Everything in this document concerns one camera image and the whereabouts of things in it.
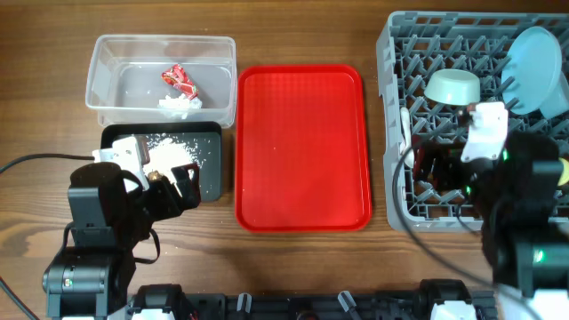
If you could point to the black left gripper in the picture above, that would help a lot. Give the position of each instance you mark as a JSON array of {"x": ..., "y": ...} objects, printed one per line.
[{"x": 172, "y": 205}]

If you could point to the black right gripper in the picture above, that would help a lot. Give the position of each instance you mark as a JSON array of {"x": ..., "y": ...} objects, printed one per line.
[{"x": 447, "y": 158}]

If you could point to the brown food scrap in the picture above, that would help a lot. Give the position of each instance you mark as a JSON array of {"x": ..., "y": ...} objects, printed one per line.
[{"x": 155, "y": 175}]

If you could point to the white plastic spoon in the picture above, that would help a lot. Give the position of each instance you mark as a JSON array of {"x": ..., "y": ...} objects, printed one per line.
[{"x": 406, "y": 129}]

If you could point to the white rice pile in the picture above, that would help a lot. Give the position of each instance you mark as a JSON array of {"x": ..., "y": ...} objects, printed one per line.
[{"x": 167, "y": 151}]

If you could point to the green bowl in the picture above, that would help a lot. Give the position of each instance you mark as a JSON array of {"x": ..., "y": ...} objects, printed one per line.
[{"x": 453, "y": 87}]

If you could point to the white tissue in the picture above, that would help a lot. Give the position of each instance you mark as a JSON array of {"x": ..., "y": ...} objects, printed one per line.
[{"x": 180, "y": 107}]

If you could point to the yellow plastic cup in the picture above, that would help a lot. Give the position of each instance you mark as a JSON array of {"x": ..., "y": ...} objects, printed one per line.
[{"x": 564, "y": 177}]

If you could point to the red strawberry candy wrapper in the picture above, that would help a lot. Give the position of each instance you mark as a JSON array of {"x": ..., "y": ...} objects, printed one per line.
[{"x": 177, "y": 77}]

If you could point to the light blue plate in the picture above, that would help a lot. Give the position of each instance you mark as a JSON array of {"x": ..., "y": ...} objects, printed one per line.
[{"x": 535, "y": 62}]

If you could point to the light blue bowl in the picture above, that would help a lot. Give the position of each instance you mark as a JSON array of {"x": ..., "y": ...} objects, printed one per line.
[{"x": 556, "y": 103}]

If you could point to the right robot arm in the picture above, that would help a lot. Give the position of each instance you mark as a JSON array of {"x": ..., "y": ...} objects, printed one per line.
[{"x": 514, "y": 192}]

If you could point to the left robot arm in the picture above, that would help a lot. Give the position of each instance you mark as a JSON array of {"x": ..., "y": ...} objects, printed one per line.
[{"x": 112, "y": 212}]

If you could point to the grey dishwasher rack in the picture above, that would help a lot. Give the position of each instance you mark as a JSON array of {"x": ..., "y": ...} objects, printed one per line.
[{"x": 411, "y": 47}]

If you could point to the clear plastic waste bin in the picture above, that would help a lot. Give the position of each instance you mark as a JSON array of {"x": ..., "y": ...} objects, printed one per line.
[{"x": 125, "y": 85}]

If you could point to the black plastic tray bin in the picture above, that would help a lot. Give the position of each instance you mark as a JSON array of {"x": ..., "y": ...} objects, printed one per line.
[{"x": 210, "y": 180}]

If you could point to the red serving tray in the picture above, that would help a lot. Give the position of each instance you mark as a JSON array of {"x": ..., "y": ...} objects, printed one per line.
[{"x": 301, "y": 162}]

